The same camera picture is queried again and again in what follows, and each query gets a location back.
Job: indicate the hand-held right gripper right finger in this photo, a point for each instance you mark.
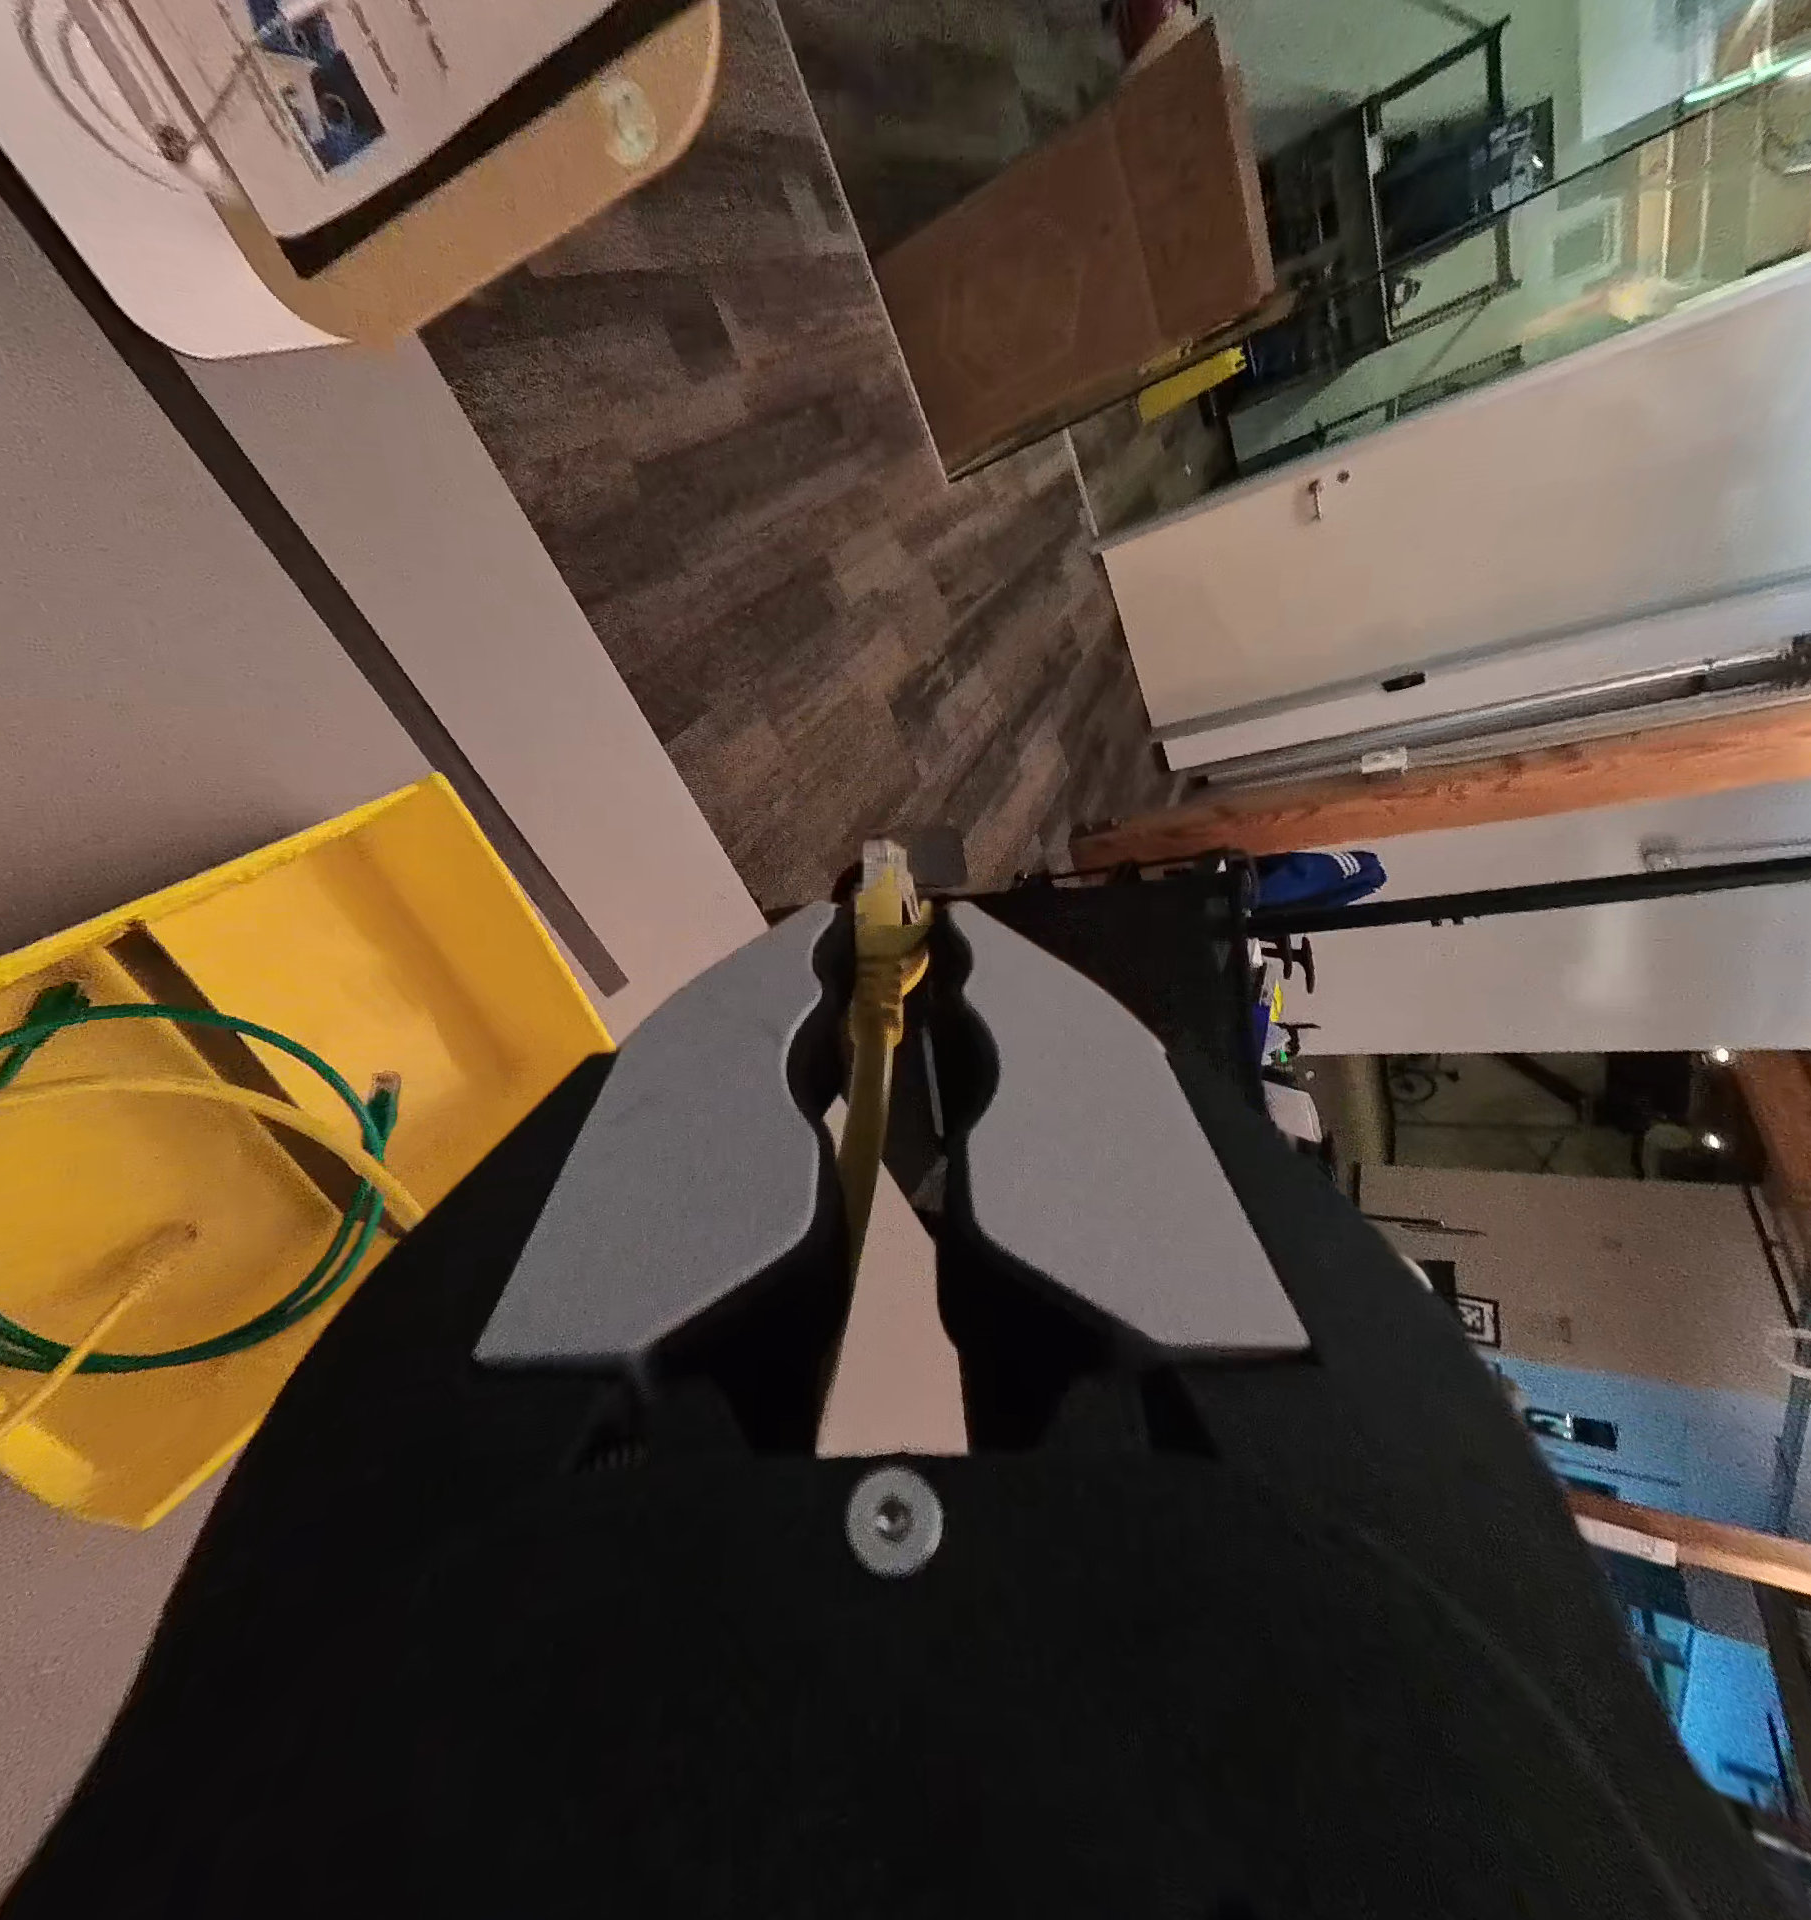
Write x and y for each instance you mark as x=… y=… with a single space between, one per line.
x=1129 y=1201

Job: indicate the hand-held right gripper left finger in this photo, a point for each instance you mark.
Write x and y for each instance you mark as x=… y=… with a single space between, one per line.
x=665 y=1187

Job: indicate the yellow plastic bin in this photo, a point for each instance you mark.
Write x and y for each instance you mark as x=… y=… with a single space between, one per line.
x=440 y=961

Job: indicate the black mesh office chair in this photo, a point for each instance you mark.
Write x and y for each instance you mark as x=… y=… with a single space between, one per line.
x=1114 y=961

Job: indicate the blue striped jacket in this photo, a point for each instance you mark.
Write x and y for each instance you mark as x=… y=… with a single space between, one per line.
x=1317 y=881

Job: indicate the black pole stand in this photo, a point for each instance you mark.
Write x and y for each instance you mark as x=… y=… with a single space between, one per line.
x=1594 y=896

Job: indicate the wooden pillar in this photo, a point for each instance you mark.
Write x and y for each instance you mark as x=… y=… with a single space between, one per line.
x=1594 y=772

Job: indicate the white door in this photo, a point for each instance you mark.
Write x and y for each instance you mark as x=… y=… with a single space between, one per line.
x=1519 y=496

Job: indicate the yellow strip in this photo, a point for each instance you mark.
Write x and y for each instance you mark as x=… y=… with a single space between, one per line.
x=1190 y=386

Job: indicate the brown wooden cabinet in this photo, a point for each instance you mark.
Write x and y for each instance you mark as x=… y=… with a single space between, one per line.
x=1070 y=284

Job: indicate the instruction poster stand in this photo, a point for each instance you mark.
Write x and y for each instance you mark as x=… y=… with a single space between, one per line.
x=545 y=195

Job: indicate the yellow smiley sticker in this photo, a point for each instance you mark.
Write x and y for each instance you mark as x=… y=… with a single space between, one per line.
x=628 y=120

